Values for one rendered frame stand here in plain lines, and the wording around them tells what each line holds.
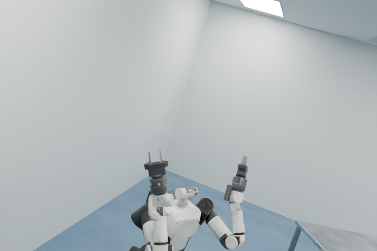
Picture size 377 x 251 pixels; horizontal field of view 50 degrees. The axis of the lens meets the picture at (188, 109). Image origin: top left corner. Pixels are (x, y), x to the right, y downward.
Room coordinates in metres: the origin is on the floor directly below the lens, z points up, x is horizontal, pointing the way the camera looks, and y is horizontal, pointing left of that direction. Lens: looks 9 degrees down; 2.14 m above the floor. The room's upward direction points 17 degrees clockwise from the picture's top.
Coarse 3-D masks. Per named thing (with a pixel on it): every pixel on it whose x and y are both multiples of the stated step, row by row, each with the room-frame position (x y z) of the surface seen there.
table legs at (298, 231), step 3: (297, 228) 3.74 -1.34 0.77; (297, 231) 3.72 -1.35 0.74; (300, 231) 3.73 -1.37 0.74; (294, 234) 3.75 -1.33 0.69; (297, 234) 3.72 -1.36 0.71; (294, 237) 3.74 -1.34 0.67; (297, 237) 3.73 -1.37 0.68; (294, 240) 3.72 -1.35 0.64; (297, 240) 3.73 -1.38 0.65; (291, 243) 3.74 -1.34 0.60; (294, 243) 3.72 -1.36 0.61; (291, 246) 3.73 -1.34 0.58; (294, 246) 3.73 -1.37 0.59; (288, 249) 3.75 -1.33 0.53; (291, 249) 3.72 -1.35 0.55; (294, 249) 3.73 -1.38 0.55
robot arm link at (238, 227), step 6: (234, 216) 2.32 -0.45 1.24; (240, 216) 2.32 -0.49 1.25; (234, 222) 2.31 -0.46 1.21; (240, 222) 2.31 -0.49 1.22; (234, 228) 2.30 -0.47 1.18; (240, 228) 2.29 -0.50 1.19; (234, 234) 2.30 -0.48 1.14; (240, 234) 2.28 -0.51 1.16; (240, 240) 2.27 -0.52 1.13; (240, 246) 2.30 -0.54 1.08
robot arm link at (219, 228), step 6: (216, 216) 2.38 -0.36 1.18; (210, 222) 2.36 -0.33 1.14; (216, 222) 2.35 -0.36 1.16; (222, 222) 2.37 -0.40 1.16; (210, 228) 2.36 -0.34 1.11; (216, 228) 2.34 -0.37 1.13; (222, 228) 2.33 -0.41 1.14; (216, 234) 2.33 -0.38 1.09; (222, 234) 2.31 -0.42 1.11; (228, 234) 2.31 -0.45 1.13; (222, 240) 2.28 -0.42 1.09; (228, 240) 2.26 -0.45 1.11; (234, 240) 2.25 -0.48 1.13; (228, 246) 2.25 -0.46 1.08; (234, 246) 2.24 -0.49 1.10
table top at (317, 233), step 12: (300, 228) 3.66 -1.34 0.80; (312, 228) 3.69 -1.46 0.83; (324, 228) 3.79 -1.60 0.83; (336, 228) 3.89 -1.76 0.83; (312, 240) 3.44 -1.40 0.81; (324, 240) 3.47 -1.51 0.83; (336, 240) 3.56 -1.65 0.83; (348, 240) 3.65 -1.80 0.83; (360, 240) 3.75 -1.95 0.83; (372, 240) 3.85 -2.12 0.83
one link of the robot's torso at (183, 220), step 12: (168, 192) 2.44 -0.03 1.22; (180, 204) 2.26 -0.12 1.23; (192, 204) 2.35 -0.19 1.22; (168, 216) 2.16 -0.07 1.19; (180, 216) 2.19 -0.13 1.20; (192, 216) 2.25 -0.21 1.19; (168, 228) 2.16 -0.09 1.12; (180, 228) 2.19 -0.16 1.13; (192, 228) 2.26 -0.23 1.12; (168, 240) 2.18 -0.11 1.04; (180, 240) 2.23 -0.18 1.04
